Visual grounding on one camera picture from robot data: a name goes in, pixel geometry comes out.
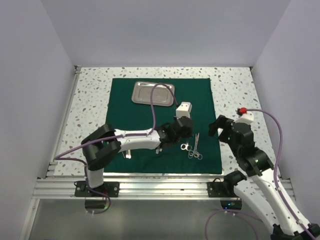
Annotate steel scissors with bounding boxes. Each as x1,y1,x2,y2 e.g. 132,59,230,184
193,133,203,160

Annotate green surgical cloth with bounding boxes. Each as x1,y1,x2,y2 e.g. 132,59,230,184
104,78,222,174

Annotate steel instrument tray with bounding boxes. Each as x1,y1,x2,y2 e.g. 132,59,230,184
131,81,175,107

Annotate wide steel tweezers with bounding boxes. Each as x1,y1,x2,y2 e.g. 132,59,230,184
125,149,132,159

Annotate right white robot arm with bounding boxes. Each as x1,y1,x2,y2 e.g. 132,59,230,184
207,112,320,240

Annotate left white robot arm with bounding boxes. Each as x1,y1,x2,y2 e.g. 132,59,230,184
81,116,194,197

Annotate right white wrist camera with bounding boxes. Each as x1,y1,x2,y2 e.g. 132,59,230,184
235,107,254,125

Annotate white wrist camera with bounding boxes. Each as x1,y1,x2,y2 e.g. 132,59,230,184
235,107,254,125
175,102,192,119

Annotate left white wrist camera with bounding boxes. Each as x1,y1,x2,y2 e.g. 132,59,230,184
175,102,192,119

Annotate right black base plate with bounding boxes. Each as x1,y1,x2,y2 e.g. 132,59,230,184
206,178,238,198

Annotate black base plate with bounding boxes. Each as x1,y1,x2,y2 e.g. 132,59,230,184
206,178,238,198
73,181,120,198

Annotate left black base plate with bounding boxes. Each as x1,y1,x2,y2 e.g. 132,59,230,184
73,181,120,198

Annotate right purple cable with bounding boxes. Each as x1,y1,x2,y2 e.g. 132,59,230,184
204,108,320,240

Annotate purple cable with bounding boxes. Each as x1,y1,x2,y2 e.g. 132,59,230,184
204,108,320,240
54,82,180,216

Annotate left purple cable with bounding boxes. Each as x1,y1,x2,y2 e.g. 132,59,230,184
54,82,180,216

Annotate aluminium left side rail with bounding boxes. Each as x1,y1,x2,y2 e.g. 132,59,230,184
44,65,82,178

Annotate aluminium rail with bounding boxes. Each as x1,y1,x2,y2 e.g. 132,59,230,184
44,65,82,178
31,174,293,201

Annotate aluminium front rail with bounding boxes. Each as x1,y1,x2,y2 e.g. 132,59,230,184
31,174,293,201

